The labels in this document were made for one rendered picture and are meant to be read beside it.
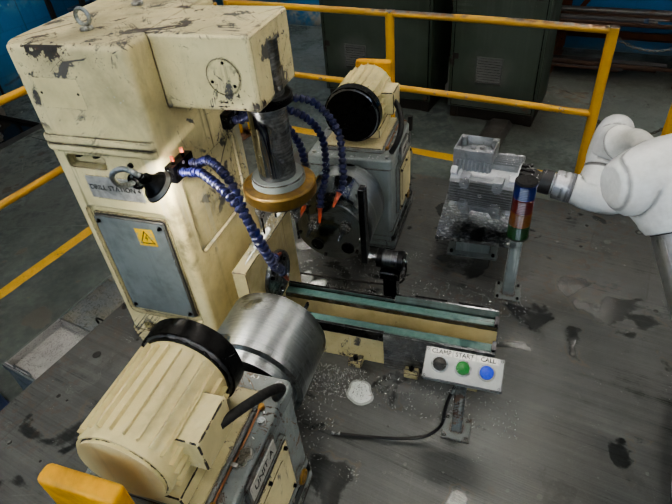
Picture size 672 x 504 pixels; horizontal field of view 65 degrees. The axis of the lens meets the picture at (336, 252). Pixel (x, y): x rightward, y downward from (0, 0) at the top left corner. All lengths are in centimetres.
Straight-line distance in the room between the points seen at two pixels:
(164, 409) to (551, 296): 127
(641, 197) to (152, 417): 90
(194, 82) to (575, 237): 141
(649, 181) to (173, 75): 93
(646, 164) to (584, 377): 69
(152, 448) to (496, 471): 83
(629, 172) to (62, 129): 115
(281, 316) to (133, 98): 55
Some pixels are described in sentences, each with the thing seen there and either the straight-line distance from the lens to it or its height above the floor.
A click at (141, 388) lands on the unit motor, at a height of 135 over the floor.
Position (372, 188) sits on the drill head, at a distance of 165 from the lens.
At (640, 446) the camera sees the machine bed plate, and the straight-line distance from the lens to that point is 152.
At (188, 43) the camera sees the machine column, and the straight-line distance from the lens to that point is 114.
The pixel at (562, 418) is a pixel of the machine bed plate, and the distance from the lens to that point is 150.
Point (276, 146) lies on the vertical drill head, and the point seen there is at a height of 145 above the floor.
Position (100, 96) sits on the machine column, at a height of 161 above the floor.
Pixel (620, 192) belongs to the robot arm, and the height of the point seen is 144.
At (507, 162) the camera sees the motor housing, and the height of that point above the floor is 116.
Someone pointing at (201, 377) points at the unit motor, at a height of 132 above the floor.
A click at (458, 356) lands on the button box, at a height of 108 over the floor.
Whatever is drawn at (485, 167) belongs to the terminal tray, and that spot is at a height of 115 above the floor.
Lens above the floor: 201
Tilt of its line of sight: 39 degrees down
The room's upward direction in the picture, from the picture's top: 6 degrees counter-clockwise
